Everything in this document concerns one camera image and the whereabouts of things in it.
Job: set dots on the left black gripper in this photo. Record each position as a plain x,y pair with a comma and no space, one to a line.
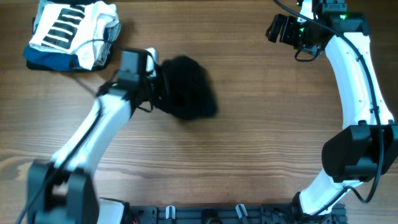
159,93

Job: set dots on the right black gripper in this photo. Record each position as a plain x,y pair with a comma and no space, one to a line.
286,31

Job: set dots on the black branded t-shirt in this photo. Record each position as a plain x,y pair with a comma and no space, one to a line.
183,89

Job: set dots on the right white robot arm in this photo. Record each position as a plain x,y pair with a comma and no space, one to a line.
366,147

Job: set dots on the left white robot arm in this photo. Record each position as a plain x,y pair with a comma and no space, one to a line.
61,190

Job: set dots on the black folded bottom garment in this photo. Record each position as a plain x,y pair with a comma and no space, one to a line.
65,68

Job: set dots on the blue folded garment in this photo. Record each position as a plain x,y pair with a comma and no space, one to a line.
49,58

